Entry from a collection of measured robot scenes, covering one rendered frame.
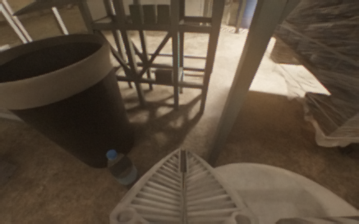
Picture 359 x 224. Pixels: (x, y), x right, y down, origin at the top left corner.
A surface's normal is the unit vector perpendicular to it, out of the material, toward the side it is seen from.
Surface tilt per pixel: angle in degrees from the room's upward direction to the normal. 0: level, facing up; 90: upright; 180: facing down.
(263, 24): 90
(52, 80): 90
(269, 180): 1
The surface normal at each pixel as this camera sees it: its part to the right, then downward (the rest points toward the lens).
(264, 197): -0.04, 0.41
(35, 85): 0.47, 0.64
